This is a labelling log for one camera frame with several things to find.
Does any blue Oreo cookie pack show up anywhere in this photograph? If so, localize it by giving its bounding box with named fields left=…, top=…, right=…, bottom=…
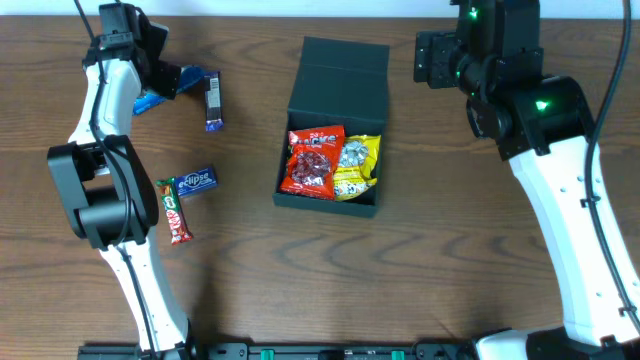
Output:
left=133, top=65, right=205, bottom=116

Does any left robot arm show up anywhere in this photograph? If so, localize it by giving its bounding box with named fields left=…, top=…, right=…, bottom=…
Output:
left=47, top=1, right=201, bottom=360

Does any red snack bag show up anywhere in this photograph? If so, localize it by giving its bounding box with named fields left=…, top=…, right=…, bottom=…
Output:
left=279, top=125, right=345, bottom=201

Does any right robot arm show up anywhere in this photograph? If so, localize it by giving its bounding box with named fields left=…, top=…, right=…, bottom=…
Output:
left=414, top=0, right=639, bottom=359

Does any dark purple chocolate bar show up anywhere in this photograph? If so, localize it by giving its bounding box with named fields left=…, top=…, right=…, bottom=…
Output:
left=204, top=71, right=224, bottom=132

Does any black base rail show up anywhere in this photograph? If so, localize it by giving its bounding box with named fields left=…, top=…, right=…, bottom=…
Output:
left=77, top=342, right=477, bottom=360

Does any yellow snack bag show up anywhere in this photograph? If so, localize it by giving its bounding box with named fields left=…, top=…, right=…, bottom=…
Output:
left=333, top=135, right=381, bottom=202

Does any red KitKat bar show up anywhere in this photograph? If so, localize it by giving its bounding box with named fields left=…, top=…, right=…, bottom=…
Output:
left=155, top=179, right=193, bottom=245

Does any blue Eclipse mint box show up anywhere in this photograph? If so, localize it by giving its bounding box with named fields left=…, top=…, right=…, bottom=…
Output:
left=174, top=167, right=218, bottom=198

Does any black box with lid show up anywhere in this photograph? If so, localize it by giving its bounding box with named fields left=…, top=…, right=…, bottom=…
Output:
left=272, top=37, right=389, bottom=218

